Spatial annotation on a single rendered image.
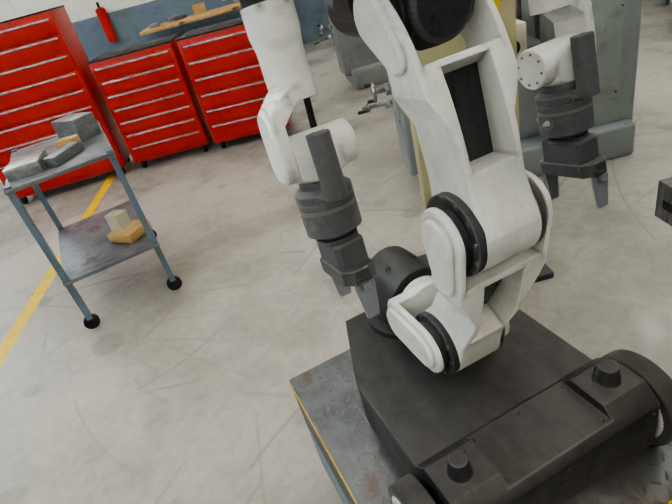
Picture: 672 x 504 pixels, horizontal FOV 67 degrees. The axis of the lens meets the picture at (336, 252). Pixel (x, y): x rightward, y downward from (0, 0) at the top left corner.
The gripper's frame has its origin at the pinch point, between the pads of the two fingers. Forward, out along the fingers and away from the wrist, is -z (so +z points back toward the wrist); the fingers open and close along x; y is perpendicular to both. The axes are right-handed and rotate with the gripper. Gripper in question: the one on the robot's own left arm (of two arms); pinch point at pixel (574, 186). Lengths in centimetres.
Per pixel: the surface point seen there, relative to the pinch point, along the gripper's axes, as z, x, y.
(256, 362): -75, -129, -54
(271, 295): -68, -169, -30
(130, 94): 47, -430, -33
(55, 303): -52, -262, -136
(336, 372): -48, -55, -41
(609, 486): -59, 10, -12
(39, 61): 93, -439, -88
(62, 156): 27, -212, -90
